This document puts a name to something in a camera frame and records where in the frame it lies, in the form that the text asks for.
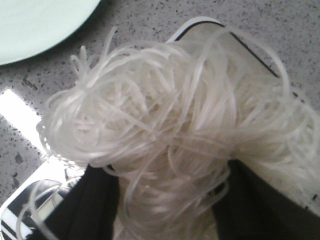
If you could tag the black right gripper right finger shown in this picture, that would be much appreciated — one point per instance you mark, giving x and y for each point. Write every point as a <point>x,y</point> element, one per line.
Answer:
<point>253,210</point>

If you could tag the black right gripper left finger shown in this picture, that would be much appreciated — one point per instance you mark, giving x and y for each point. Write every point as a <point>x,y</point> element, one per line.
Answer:
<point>89,210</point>

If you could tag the white vermicelli noodle bundle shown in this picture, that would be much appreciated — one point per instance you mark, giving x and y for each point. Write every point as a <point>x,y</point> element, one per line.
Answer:
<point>162,125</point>

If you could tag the light green round plate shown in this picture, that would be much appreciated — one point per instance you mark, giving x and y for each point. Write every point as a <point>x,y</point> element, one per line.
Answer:
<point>30,27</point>

